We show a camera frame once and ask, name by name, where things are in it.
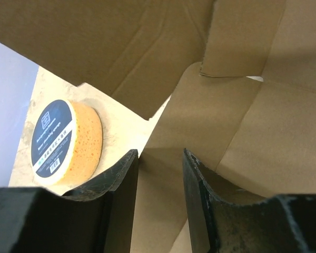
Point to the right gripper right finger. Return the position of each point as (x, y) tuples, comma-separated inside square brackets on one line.
[(225, 218)]

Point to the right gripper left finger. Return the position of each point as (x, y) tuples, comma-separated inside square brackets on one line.
[(96, 216)]

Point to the brown cardboard box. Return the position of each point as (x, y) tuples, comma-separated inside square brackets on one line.
[(242, 76)]

